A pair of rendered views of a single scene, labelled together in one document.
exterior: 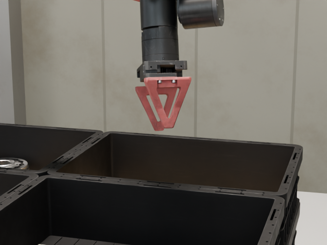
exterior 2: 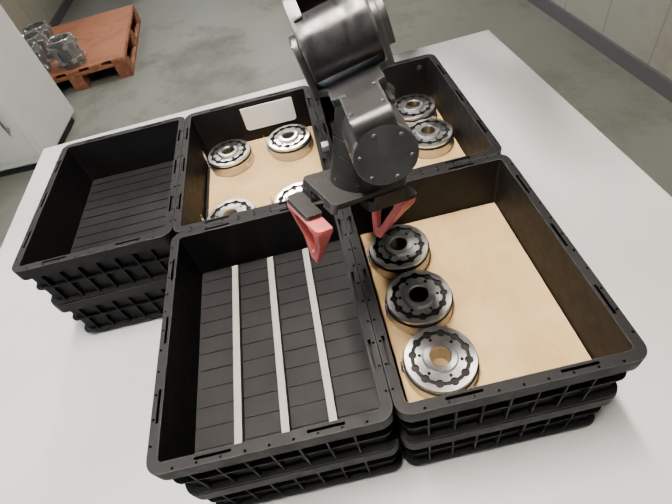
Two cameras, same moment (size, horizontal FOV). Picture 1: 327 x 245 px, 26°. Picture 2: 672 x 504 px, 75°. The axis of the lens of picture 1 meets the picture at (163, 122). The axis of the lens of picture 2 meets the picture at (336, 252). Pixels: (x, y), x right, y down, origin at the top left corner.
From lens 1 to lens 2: 1.02 m
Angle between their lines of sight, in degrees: 70
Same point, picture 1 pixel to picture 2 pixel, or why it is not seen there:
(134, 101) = not seen: outside the picture
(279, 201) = (372, 417)
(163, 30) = (338, 144)
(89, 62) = not seen: outside the picture
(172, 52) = (345, 177)
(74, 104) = not seen: outside the picture
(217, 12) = (360, 169)
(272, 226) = (288, 441)
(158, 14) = (337, 120)
